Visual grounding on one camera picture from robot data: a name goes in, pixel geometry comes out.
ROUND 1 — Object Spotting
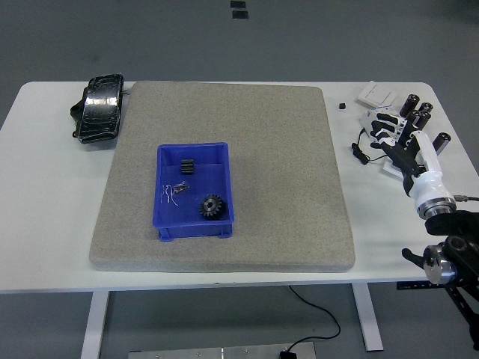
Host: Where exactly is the large black bevel gear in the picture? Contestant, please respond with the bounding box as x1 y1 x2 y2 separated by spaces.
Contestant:
198 193 227 221

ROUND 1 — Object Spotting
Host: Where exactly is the blue plastic box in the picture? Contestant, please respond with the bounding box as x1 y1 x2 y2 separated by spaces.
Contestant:
152 141 237 242

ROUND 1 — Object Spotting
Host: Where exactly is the flat white box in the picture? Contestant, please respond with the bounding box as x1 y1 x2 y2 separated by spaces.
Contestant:
381 159 407 181

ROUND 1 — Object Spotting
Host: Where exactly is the grey-brown mat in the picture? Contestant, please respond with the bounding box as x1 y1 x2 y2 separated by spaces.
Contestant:
88 80 356 273

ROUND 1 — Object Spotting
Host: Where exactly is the white circuit breaker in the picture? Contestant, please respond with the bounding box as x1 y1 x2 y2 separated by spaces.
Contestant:
360 105 394 132

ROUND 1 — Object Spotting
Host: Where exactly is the black tape-wrapped pack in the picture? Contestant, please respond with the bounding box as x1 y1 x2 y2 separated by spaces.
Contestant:
70 73 126 145

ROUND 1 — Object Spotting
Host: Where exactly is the grey metal floor plate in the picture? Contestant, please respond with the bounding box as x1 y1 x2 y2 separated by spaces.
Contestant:
128 342 317 359

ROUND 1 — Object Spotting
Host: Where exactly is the white table leg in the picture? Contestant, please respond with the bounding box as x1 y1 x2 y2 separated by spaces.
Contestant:
350 283 385 352
80 291 111 359

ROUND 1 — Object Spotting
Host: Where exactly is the black adapter cord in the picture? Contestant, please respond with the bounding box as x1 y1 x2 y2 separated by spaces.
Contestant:
350 127 390 166

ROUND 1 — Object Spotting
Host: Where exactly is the white wall switch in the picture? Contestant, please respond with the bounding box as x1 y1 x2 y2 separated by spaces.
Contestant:
356 80 399 108

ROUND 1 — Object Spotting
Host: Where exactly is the black floor cable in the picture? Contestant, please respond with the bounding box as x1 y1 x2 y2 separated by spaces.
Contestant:
287 285 342 349

